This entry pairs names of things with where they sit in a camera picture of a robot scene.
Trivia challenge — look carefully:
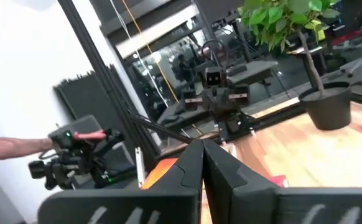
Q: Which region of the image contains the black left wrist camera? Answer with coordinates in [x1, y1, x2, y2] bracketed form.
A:
[205, 66, 223, 88]

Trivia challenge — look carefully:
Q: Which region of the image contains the grey side table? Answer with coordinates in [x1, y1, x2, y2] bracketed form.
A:
[226, 60, 280, 85]

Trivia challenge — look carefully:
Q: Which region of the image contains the person's hand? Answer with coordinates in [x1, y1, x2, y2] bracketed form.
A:
[72, 129, 108, 141]

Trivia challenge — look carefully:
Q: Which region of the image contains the person's forearm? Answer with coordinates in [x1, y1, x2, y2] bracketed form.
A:
[0, 136, 55, 161]

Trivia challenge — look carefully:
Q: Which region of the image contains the black leader arm handle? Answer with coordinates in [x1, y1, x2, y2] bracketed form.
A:
[27, 126, 126, 191]

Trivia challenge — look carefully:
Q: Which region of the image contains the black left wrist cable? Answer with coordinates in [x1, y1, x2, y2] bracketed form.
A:
[200, 39, 230, 71]

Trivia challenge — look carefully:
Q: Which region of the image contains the green potted plant black pot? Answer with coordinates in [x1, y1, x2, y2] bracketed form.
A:
[237, 0, 353, 131]

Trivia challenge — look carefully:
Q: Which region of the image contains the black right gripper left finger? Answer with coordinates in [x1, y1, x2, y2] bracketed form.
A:
[37, 138, 205, 224]

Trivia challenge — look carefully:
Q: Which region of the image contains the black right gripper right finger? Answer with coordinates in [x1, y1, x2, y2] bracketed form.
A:
[202, 138, 362, 224]

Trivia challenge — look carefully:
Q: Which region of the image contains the black aluminium rig frame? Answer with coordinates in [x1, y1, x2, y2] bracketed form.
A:
[57, 0, 308, 162]

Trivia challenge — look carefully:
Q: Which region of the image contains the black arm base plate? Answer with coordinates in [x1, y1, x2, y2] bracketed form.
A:
[215, 119, 258, 143]

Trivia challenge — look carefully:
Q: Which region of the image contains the yellow extension cable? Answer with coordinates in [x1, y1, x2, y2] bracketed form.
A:
[120, 0, 181, 104]

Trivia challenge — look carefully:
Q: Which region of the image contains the dark grey acoustic panel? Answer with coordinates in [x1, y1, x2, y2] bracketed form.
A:
[52, 64, 132, 147]

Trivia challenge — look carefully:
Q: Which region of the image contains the orange plastic lid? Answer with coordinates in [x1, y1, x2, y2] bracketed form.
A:
[141, 157, 179, 190]

